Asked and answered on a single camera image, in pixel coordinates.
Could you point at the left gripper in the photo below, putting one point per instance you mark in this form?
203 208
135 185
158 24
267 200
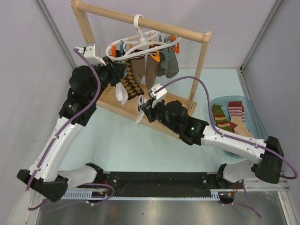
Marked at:
116 70

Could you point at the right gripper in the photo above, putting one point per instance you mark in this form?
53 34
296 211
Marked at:
149 110

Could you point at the wooden drying rack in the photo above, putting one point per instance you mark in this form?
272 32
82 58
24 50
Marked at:
106 101

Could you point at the orange clip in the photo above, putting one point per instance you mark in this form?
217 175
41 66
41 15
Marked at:
175 43
113 51
156 55

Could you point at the white plastic clip hanger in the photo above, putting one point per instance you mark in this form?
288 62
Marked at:
138 45

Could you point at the olive orange striped sock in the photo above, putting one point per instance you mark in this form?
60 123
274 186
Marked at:
220 118

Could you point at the white sock black stripes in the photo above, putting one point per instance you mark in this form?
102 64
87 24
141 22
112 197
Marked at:
141 101

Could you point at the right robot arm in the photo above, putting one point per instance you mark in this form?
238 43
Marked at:
262 158

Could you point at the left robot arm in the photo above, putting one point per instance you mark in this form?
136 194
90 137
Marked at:
87 83

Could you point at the brown argyle sock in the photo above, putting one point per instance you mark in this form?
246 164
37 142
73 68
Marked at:
132 88

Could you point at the tan striped sock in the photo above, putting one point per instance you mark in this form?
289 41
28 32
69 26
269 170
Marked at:
138 69
152 68

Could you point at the grey sock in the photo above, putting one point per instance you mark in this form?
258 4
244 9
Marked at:
162 68
172 67

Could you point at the purple striped sock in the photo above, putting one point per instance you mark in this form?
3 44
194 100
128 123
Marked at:
238 119

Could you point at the blue plastic basket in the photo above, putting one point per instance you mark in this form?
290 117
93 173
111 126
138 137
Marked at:
253 121

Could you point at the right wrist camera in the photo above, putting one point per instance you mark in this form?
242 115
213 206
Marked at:
157 92

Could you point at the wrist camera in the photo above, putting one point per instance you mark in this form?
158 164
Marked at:
157 92
91 53

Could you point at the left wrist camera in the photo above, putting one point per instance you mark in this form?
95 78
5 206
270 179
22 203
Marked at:
91 53

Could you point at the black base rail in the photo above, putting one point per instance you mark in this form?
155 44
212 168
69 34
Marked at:
171 181

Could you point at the white cable duct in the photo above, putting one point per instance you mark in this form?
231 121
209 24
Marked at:
100 194

